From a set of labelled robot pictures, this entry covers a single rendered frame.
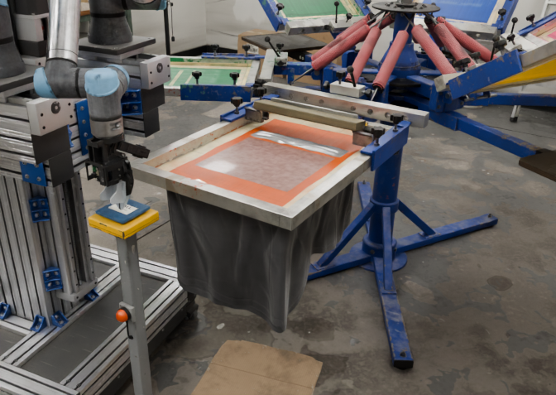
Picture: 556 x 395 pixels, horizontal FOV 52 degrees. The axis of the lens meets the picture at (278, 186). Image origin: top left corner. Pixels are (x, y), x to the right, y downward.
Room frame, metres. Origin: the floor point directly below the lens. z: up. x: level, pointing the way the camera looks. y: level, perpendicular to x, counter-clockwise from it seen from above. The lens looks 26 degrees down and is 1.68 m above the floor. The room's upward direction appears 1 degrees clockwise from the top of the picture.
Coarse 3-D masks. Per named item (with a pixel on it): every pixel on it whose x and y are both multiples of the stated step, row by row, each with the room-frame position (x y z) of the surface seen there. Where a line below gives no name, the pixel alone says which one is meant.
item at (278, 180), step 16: (336, 144) 1.84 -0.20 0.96; (352, 144) 1.85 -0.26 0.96; (272, 160) 1.69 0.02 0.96; (288, 160) 1.70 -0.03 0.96; (304, 160) 1.70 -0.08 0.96; (320, 160) 1.70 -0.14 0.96; (336, 160) 1.71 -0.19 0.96; (256, 176) 1.56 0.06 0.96; (272, 176) 1.57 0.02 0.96; (288, 176) 1.57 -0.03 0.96; (304, 176) 1.57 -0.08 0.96; (320, 176) 1.57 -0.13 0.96; (240, 192) 1.46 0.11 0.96; (256, 192) 1.46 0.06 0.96; (272, 192) 1.46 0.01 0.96; (288, 192) 1.46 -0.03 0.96
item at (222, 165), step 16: (256, 128) 1.99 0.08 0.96; (272, 128) 1.99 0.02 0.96; (288, 128) 1.99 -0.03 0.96; (304, 128) 2.00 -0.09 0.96; (224, 144) 1.82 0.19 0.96; (240, 144) 1.83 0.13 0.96; (256, 144) 1.83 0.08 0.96; (272, 144) 1.83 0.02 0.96; (288, 144) 1.84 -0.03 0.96; (192, 160) 1.68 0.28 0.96; (208, 160) 1.68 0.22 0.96; (224, 160) 1.69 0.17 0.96; (240, 160) 1.69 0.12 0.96; (256, 160) 1.69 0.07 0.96; (192, 176) 1.56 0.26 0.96; (208, 176) 1.56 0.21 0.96; (224, 176) 1.56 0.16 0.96; (240, 176) 1.56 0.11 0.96
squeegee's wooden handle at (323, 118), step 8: (256, 104) 1.97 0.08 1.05; (264, 104) 1.95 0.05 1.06; (272, 104) 1.94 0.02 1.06; (280, 104) 1.96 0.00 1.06; (288, 104) 1.97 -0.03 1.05; (272, 112) 1.93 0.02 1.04; (280, 112) 1.91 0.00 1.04; (288, 112) 1.90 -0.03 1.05; (296, 112) 1.88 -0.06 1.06; (304, 112) 1.87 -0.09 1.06; (312, 112) 1.87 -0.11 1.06; (320, 112) 1.89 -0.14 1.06; (312, 120) 1.85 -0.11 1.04; (320, 120) 1.83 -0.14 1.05; (328, 120) 1.82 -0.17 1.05; (336, 120) 1.80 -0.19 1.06; (344, 120) 1.79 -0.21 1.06; (352, 120) 1.80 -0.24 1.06; (360, 120) 1.81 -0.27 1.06; (344, 128) 1.79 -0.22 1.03; (352, 128) 1.77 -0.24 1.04; (360, 128) 1.79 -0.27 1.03
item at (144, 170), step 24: (240, 120) 2.00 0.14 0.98; (192, 144) 1.76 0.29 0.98; (144, 168) 1.53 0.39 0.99; (360, 168) 1.59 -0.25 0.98; (192, 192) 1.42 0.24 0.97; (216, 192) 1.38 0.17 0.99; (312, 192) 1.39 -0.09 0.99; (336, 192) 1.46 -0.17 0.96; (264, 216) 1.29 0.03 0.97; (288, 216) 1.26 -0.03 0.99
